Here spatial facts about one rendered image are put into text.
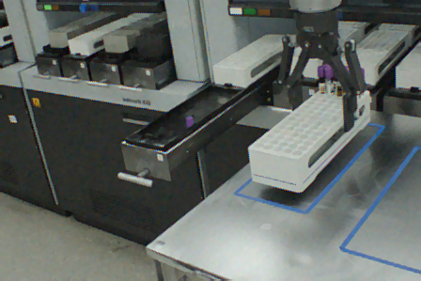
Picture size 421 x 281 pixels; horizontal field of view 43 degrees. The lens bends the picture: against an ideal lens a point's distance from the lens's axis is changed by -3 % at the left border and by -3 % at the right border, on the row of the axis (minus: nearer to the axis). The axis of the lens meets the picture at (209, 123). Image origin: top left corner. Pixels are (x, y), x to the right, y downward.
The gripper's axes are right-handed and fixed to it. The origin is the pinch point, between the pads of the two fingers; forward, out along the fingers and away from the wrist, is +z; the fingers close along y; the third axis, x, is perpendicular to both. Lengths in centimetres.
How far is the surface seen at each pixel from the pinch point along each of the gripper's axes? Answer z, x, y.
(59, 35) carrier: 2, 34, -124
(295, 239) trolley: 7.6, -27.1, 9.0
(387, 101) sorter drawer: 10.3, 31.7, 0.6
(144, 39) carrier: 2, 36, -82
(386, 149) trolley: 7.6, 4.5, 11.0
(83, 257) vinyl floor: 89, 15, -119
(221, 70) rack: 3.9, 22.6, -41.1
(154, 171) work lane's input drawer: 14.3, -12.3, -35.3
